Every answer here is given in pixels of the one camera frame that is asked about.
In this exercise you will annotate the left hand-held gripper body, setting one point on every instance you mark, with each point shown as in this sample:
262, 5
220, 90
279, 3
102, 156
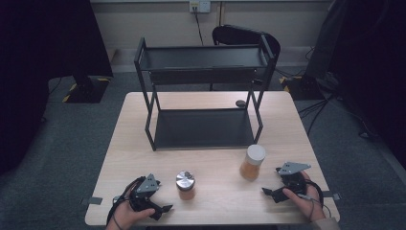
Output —
144, 191

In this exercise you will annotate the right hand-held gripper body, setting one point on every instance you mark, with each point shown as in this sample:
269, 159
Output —
292, 177

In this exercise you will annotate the silver-lidded jar of red spice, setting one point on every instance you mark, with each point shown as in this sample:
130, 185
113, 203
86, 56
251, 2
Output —
185, 185

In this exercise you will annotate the white-lidded jar of orange powder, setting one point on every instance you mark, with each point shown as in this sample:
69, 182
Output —
252, 163

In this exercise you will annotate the black metal two-tier rack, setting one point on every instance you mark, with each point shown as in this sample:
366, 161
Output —
202, 96

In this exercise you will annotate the person's right hand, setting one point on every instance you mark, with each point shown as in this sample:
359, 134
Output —
304, 201

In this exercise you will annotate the person's left hand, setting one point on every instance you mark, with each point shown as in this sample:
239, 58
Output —
127, 217

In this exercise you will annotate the grey tape strip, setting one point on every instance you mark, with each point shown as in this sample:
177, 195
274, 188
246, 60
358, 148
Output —
331, 194
92, 201

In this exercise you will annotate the small round dark knob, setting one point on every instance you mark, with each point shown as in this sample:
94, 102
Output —
240, 103

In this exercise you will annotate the black stand base yellow-striped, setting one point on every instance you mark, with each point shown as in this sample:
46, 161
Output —
303, 87
86, 91

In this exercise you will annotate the dark curtain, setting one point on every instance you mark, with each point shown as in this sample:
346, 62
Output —
367, 64
41, 64

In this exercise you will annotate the black chair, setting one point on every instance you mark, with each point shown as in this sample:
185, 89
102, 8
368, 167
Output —
245, 36

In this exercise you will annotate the white wall socket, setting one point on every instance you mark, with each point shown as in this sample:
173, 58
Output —
199, 6

